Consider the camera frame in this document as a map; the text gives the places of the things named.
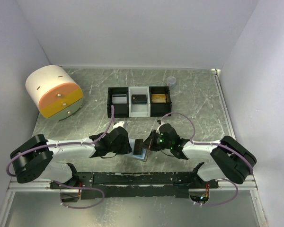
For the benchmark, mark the white orange yellow drawer cabinet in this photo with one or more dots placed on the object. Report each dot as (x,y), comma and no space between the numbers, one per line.
(56,95)

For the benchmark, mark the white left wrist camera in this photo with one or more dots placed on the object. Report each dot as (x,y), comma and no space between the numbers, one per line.
(122,124)

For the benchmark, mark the black tray compartment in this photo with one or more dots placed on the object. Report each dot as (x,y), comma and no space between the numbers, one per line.
(120,110)
(159,110)

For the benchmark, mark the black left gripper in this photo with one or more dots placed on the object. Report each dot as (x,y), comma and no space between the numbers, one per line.
(126,148)

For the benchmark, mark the silver cards stack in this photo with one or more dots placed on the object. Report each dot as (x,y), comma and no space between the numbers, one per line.
(119,99)

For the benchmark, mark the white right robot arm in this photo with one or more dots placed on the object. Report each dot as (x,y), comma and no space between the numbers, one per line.
(195,149)

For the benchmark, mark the black cards stack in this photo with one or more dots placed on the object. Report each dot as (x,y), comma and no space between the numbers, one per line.
(139,99)

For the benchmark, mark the gold cards stack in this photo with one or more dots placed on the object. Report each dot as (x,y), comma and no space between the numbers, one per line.
(159,98)

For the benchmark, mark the white middle tray compartment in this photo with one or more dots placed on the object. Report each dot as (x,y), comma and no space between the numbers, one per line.
(139,110)

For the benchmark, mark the dark card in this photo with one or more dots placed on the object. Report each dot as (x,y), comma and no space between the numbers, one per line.
(137,150)

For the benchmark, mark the aluminium frame rail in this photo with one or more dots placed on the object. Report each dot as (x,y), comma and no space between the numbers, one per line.
(231,161)

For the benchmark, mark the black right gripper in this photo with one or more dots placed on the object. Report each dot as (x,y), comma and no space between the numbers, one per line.
(149,142)

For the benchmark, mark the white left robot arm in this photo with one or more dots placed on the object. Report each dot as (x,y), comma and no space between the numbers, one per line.
(42,158)

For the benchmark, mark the black left tray compartment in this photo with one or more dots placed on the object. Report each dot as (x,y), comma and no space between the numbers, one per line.
(120,110)

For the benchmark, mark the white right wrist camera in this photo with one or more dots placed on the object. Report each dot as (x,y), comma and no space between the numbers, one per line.
(161,123)

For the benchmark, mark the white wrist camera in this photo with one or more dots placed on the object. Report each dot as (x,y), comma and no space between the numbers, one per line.
(161,123)
(122,124)

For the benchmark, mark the black right tray compartment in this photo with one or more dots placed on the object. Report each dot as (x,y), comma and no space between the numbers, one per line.
(159,110)

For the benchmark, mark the small clear plastic cup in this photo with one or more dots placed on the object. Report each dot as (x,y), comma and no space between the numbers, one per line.
(171,81)

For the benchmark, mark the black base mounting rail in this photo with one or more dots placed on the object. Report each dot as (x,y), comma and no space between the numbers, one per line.
(143,184)

